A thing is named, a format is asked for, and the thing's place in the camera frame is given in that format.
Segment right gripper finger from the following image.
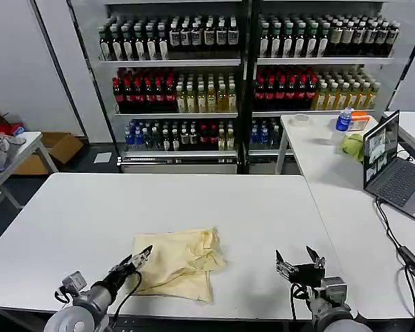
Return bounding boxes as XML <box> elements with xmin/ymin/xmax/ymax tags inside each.
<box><xmin>305</xmin><ymin>245</ymin><xmax>326</xmax><ymax>270</ymax></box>
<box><xmin>275</xmin><ymin>249</ymin><xmax>299</xmax><ymax>279</ymax></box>

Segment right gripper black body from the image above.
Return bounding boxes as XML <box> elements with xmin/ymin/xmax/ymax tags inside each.
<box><xmin>291</xmin><ymin>263</ymin><xmax>326</xmax><ymax>288</ymax></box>

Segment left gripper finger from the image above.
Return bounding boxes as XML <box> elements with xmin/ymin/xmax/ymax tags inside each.
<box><xmin>115</xmin><ymin>255</ymin><xmax>134</xmax><ymax>272</ymax></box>
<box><xmin>131</xmin><ymin>244</ymin><xmax>154</xmax><ymax>268</ymax></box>

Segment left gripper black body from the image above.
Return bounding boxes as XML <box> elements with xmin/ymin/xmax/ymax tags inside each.
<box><xmin>104</xmin><ymin>264</ymin><xmax>135</xmax><ymax>290</ymax></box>

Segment pale yellow cloth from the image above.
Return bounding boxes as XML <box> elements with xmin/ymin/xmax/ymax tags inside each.
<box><xmin>126</xmin><ymin>226</ymin><xmax>228</xmax><ymax>306</ymax></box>

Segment white side table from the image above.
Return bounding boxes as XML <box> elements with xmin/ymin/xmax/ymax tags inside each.
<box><xmin>275</xmin><ymin>113</ymin><xmax>415</xmax><ymax>320</ymax></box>

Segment grey laptop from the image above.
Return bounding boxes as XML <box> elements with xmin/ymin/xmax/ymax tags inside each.
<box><xmin>362</xmin><ymin>109</ymin><xmax>415</xmax><ymax>227</ymax></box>

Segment open cardboard box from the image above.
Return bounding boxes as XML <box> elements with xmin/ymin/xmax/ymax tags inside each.
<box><xmin>12</xmin><ymin>131</ymin><xmax>85</xmax><ymax>176</ymax></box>

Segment blue label water bottle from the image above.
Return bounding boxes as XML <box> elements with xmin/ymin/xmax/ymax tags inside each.
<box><xmin>330</xmin><ymin>107</ymin><xmax>354</xmax><ymax>146</ymax></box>

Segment white table with metal legs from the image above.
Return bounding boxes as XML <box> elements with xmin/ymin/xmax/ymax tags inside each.
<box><xmin>0</xmin><ymin>130</ymin><xmax>59</xmax><ymax>219</ymax></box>

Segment orange lid box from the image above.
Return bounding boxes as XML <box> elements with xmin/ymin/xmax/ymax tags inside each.
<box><xmin>349</xmin><ymin>111</ymin><xmax>372</xmax><ymax>131</ymax></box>

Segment white desk behind laptop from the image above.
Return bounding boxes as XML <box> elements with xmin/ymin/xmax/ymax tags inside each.
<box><xmin>382</xmin><ymin>110</ymin><xmax>415</xmax><ymax>167</ymax></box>

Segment grey pile of clutter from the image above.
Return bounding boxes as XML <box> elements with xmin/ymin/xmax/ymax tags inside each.
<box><xmin>0</xmin><ymin>133</ymin><xmax>28</xmax><ymax>167</ymax></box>

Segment shelf rack with bottles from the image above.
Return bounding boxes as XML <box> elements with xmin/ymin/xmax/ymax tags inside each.
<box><xmin>68</xmin><ymin>0</ymin><xmax>252</xmax><ymax>175</ymax></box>
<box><xmin>243</xmin><ymin>0</ymin><xmax>407</xmax><ymax>174</ymax></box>

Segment red cloth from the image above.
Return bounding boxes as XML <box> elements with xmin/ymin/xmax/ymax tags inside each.
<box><xmin>0</xmin><ymin>121</ymin><xmax>26</xmax><ymax>138</ymax></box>

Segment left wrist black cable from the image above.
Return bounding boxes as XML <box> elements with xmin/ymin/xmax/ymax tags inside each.
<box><xmin>111</xmin><ymin>270</ymin><xmax>143</xmax><ymax>326</ymax></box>

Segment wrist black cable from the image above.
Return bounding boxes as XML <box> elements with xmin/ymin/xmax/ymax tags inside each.
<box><xmin>111</xmin><ymin>270</ymin><xmax>143</xmax><ymax>326</ymax></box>
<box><xmin>289</xmin><ymin>282</ymin><xmax>311</xmax><ymax>322</ymax></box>

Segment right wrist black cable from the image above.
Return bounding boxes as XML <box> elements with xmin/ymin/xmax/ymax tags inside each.
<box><xmin>289</xmin><ymin>282</ymin><xmax>311</xmax><ymax>322</ymax></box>

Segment black laptop cable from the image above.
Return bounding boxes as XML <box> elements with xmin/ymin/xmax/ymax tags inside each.
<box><xmin>374</xmin><ymin>196</ymin><xmax>415</xmax><ymax>320</ymax></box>

